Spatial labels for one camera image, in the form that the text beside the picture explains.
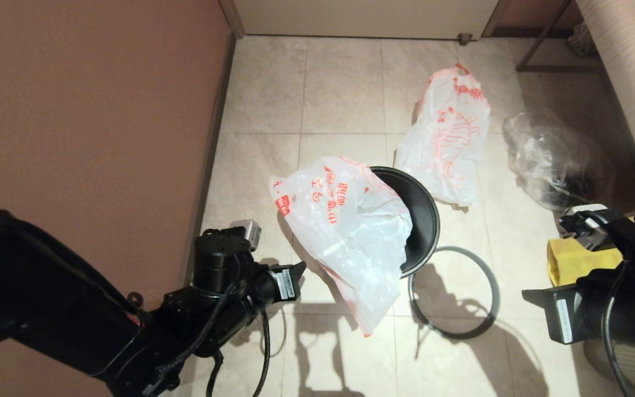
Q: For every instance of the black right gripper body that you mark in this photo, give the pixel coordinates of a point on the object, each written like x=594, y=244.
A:
x=576, y=311

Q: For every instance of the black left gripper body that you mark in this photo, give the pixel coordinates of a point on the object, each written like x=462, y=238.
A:
x=281, y=284

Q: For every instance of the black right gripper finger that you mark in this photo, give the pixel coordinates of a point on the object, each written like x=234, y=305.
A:
x=538, y=298

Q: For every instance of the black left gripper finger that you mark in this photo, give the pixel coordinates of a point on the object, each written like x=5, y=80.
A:
x=298, y=270

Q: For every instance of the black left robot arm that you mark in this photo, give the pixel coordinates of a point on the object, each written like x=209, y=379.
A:
x=75, y=309

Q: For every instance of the yellow fabric bag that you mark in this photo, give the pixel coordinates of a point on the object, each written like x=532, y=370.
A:
x=582, y=259

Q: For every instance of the clear plastic bag dark contents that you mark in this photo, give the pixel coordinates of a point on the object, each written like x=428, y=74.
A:
x=549, y=165

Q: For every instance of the black round trash bin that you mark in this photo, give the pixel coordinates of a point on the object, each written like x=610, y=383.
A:
x=422, y=220

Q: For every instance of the white crumpled fabric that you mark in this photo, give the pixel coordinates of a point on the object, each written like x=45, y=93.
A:
x=582, y=42

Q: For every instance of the small metal door stopper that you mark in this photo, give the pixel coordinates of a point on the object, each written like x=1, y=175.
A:
x=464, y=38

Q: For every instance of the brown cabinet side panel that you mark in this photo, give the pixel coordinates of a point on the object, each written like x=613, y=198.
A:
x=75, y=110

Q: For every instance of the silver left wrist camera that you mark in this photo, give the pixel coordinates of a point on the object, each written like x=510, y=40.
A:
x=247, y=231

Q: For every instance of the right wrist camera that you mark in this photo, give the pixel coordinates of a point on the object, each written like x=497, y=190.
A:
x=585, y=223

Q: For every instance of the brown metal table frame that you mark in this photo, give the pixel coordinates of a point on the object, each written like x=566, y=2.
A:
x=557, y=69

